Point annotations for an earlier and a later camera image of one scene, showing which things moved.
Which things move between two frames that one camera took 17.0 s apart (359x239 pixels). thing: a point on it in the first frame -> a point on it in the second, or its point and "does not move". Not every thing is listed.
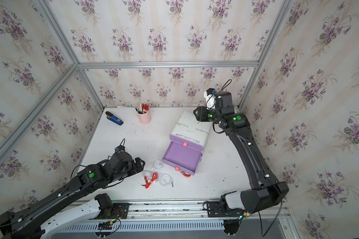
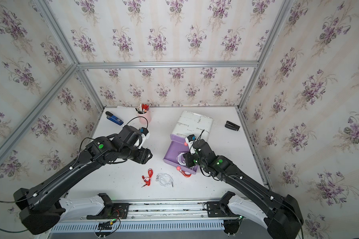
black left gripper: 134,169 -> 144,156
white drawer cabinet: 187,127 does not move
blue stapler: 110,116 does not move
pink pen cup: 145,118 does not move
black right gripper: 201,115 -> 187,158
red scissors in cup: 144,106 does not move
